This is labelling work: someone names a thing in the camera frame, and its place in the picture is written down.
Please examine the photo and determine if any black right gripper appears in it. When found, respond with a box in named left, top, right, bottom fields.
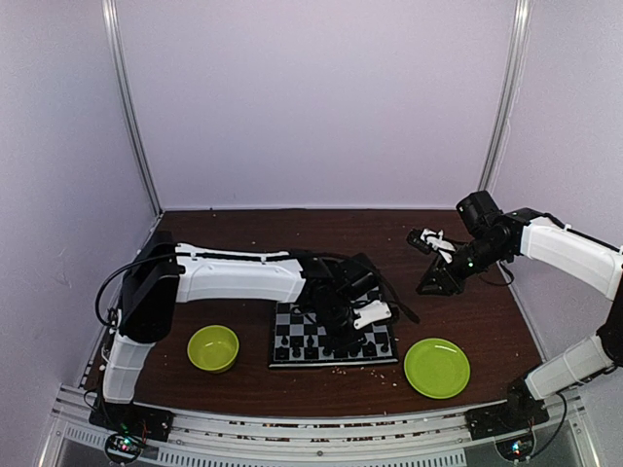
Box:
left=417, top=234, right=509, bottom=296

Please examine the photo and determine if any black and grey chessboard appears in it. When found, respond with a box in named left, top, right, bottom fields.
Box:
left=269, top=304, right=399, bottom=369

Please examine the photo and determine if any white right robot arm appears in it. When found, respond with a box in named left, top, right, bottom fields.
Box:
left=407, top=191, right=622, bottom=430

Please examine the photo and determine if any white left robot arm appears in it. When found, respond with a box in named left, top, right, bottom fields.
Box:
left=91, top=232, right=420, bottom=433

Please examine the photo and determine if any green plate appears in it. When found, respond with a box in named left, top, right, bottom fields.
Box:
left=403, top=338, right=471, bottom=400

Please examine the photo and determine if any green bowl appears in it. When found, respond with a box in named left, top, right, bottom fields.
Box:
left=187, top=325, right=239, bottom=374

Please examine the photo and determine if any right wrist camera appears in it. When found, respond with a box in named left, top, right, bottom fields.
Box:
left=406, top=229, right=457, bottom=264

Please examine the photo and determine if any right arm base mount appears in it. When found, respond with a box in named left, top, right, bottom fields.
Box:
left=465, top=375, right=549, bottom=441

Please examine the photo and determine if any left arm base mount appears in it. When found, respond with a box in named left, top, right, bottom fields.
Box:
left=83, top=385, right=174, bottom=442

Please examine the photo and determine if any right aluminium corner post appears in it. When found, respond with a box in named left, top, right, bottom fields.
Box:
left=477, top=0, right=532, bottom=193

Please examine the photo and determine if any aluminium corner post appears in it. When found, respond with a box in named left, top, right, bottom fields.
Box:
left=101, top=0, right=164, bottom=218
left=477, top=0, right=532, bottom=193

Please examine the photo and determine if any left aluminium corner post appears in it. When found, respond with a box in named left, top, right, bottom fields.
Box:
left=101, top=0, right=164, bottom=218

